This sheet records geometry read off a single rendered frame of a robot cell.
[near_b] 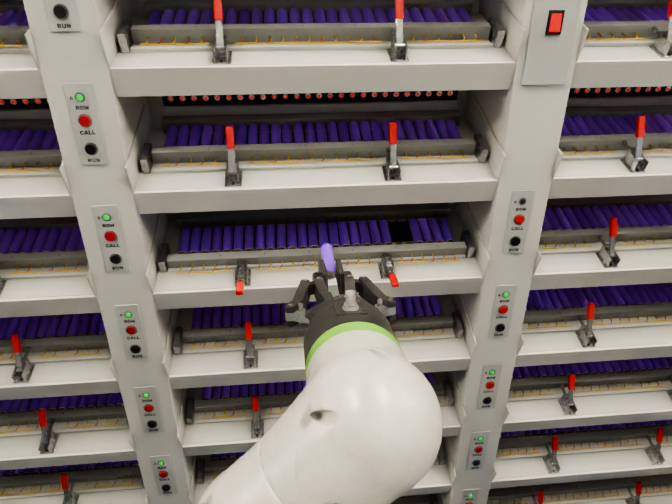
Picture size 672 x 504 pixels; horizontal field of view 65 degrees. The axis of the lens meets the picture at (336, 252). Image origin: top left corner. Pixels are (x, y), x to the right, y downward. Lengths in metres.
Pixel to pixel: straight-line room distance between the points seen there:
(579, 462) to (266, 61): 1.18
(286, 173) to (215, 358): 0.41
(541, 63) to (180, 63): 0.54
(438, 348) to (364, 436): 0.77
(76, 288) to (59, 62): 0.39
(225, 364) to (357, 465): 0.74
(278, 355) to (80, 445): 0.47
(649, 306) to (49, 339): 1.26
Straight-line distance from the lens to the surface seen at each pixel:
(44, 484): 1.50
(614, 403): 1.42
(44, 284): 1.08
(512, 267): 1.04
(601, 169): 1.05
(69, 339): 1.19
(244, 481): 0.43
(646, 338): 1.32
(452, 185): 0.92
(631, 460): 1.59
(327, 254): 0.79
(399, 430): 0.38
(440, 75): 0.87
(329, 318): 0.50
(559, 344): 1.22
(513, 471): 1.45
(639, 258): 1.19
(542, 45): 0.91
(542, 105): 0.94
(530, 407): 1.33
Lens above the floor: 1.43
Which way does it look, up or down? 28 degrees down
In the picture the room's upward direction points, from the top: straight up
